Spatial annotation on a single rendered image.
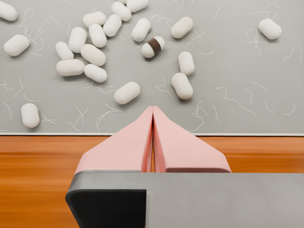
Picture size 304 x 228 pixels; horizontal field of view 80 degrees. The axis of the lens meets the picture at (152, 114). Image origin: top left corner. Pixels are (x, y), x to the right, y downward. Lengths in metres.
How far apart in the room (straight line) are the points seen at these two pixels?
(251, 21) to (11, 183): 0.39
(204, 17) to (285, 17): 0.12
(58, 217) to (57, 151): 0.07
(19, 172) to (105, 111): 0.12
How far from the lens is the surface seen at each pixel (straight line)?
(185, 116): 0.25
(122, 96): 0.23
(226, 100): 0.27
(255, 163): 0.24
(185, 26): 0.29
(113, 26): 0.29
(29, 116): 0.27
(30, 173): 0.25
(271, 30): 0.33
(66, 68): 0.27
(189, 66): 0.25
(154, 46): 0.26
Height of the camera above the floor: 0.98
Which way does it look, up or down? 76 degrees down
